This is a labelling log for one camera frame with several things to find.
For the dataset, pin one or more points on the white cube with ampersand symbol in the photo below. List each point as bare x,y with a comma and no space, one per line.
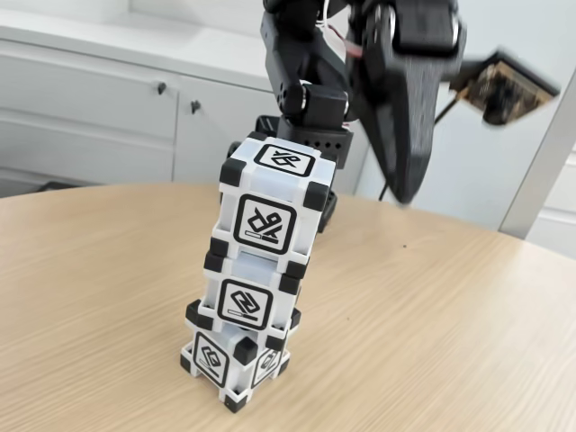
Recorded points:
265,216

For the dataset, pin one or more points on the white cube with zigzag symbol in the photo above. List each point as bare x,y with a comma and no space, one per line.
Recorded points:
243,306

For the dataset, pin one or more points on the white drawer unit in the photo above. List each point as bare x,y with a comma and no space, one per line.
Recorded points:
560,211

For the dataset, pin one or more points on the black cabinet key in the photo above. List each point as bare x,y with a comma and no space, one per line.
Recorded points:
160,87
195,106

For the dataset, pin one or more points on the white cabinet with locks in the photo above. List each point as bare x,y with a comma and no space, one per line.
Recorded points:
90,130

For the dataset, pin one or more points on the white cube with pentagon symbol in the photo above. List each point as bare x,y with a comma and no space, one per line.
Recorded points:
211,360

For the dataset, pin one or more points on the gripper camera board with mount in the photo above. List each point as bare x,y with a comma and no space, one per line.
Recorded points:
504,94

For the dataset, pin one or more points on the white slanted post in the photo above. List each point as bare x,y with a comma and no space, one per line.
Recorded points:
531,189

